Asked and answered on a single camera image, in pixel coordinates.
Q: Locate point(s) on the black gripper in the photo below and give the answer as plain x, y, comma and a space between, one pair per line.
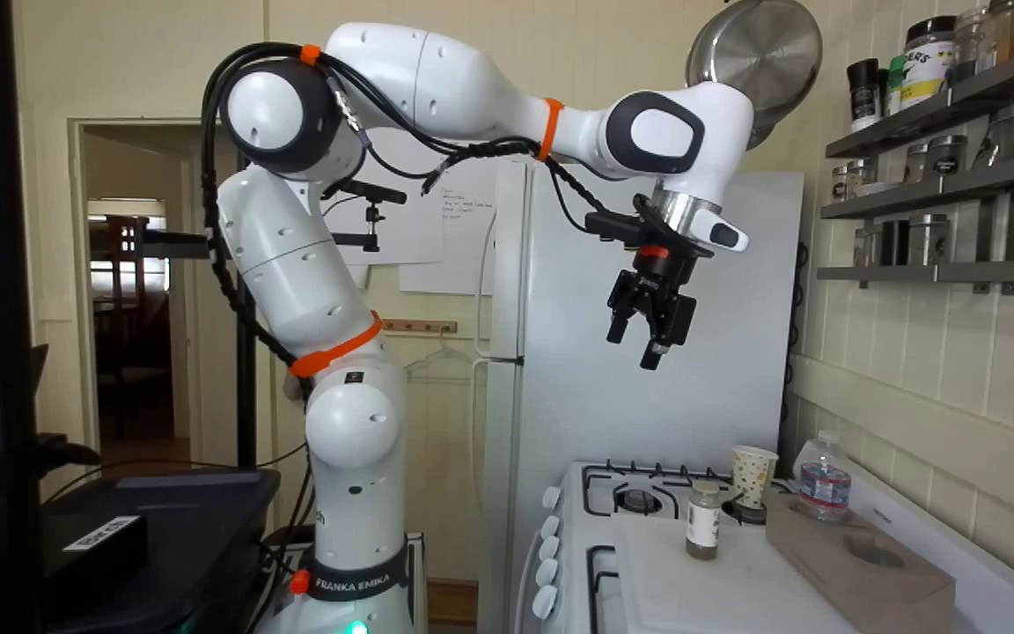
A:
651, 288

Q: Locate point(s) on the paper coffee cup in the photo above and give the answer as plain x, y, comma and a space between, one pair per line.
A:
751, 473

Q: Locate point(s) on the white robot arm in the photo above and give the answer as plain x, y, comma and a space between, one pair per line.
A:
301, 119

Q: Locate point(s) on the white refrigerator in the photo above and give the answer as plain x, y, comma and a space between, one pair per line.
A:
557, 388

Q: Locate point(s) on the black stove grate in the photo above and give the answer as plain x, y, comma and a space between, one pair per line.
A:
641, 486

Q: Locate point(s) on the glass spice jar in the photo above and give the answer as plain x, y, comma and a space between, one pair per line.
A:
702, 517

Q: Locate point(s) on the white gas stove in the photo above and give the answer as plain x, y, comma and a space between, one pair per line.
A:
573, 555

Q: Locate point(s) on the clear plastic water bottle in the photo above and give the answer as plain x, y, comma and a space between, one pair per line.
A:
823, 477

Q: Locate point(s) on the hanging steel pan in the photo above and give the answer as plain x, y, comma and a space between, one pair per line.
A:
762, 45

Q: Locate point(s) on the metal spice rack shelf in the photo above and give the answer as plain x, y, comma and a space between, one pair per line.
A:
952, 216

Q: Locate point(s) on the large white-label spice jar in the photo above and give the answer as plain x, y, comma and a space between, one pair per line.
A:
928, 56

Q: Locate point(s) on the black desk with equipment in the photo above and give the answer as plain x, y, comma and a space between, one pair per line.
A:
156, 555

